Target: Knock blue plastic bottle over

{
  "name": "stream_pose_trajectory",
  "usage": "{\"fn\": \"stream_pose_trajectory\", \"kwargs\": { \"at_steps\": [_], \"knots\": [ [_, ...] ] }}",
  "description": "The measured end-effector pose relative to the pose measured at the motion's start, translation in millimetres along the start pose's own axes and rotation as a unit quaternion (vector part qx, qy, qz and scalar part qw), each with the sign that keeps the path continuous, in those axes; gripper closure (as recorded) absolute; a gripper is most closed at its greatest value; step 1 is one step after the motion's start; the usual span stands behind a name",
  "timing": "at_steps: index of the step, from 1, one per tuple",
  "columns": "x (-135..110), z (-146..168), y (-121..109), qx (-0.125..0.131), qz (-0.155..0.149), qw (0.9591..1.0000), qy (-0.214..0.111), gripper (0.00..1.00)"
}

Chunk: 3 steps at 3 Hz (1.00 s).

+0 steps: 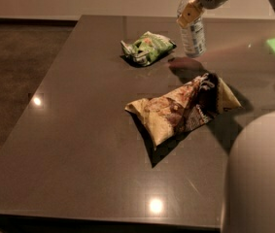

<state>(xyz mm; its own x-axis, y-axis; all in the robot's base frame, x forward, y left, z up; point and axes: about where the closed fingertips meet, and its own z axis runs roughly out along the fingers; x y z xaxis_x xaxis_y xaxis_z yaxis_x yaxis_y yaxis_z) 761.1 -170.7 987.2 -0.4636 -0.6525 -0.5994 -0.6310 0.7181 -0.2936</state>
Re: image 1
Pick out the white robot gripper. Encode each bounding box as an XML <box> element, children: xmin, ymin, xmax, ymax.
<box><xmin>177</xmin><ymin>0</ymin><xmax>228</xmax><ymax>28</ymax></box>

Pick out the blue plastic water bottle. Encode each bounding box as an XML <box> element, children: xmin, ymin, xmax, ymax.
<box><xmin>177</xmin><ymin>0</ymin><xmax>206</xmax><ymax>58</ymax></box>

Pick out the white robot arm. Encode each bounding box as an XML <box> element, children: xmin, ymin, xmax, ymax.
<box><xmin>178</xmin><ymin>0</ymin><xmax>275</xmax><ymax>233</ymax></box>

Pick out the green crumpled snack bag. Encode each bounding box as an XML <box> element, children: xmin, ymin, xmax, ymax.
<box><xmin>120</xmin><ymin>31</ymin><xmax>176</xmax><ymax>67</ymax></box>

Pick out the brown yellow chip bag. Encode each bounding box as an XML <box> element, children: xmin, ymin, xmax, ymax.
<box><xmin>125</xmin><ymin>73</ymin><xmax>241</xmax><ymax>148</ymax></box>

